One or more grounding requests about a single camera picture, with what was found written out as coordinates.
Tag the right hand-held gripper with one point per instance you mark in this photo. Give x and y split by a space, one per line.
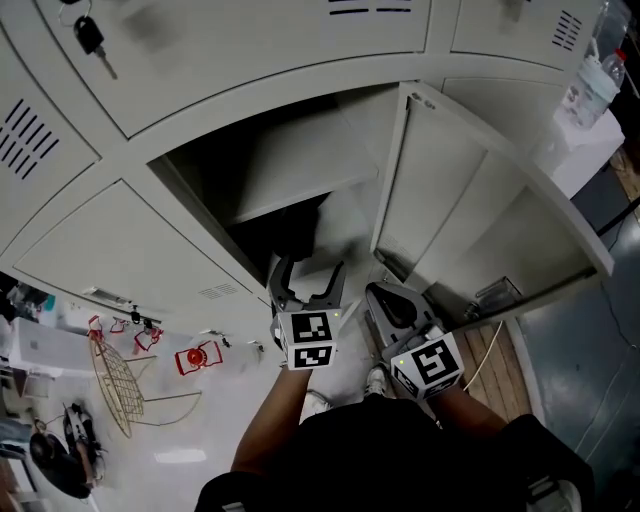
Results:
430 365

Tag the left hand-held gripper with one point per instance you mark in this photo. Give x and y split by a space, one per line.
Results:
310 335

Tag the gray metal locker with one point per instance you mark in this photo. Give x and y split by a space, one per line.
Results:
150 210

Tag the person's left forearm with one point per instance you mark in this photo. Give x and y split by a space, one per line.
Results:
275 415

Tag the person's right forearm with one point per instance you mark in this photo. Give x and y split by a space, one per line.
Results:
465 415

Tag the gray locker shelf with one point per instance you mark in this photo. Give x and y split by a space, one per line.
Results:
300 165

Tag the gray metal locker door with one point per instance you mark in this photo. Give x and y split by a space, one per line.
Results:
450 200

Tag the black locker key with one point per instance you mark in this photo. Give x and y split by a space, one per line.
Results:
90 36

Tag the person's white shoe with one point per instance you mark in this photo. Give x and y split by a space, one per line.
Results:
376 382
316 402

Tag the clear plastic holder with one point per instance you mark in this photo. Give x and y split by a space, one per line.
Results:
500 292

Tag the wooden platform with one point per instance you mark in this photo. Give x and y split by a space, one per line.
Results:
500 375

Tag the red white packet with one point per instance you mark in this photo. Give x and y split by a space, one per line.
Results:
197 357

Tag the red white tag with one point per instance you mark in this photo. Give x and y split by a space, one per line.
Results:
95 327
147 340
119 326

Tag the white box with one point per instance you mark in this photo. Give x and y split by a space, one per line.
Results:
585 150

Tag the white appliance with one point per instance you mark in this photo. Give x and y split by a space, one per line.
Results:
45 347

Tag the clear plastic bottle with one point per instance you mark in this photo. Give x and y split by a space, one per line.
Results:
595 85

